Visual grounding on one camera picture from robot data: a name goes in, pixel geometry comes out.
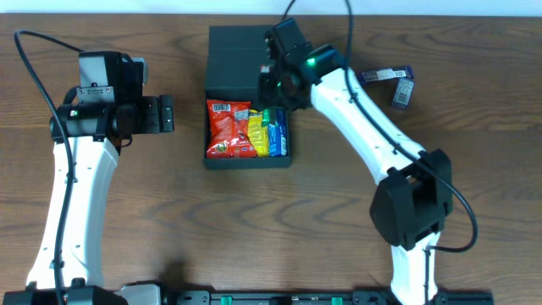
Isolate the black gift box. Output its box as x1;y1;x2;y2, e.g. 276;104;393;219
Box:
202;25;292;170

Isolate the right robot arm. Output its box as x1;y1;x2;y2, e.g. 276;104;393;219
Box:
258;18;452;304

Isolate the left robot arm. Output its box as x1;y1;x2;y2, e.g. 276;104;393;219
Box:
3;51;174;304

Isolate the small dark blue packet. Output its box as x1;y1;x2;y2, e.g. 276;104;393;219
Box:
391;78;415;109

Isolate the blue Oreo cookie pack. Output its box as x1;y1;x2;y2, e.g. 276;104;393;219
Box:
268;108;287;157

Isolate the red snack bag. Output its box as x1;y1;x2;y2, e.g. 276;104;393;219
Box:
206;99;257;158

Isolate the yellow snack bag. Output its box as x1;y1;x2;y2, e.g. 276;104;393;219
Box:
248;109;269;158

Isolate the green chocolate bar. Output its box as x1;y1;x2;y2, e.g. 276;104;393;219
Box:
262;108;273;127

